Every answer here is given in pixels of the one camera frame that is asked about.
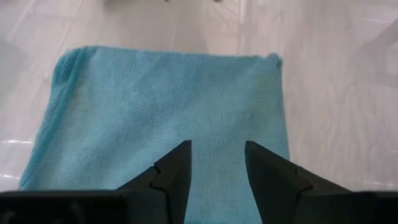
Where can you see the light blue microfiber towel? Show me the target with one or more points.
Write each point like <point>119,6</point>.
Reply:
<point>155,102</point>

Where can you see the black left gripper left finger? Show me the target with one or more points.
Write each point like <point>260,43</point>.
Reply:
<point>177,174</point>

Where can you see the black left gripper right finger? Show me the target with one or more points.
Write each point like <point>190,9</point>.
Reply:
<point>273,180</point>

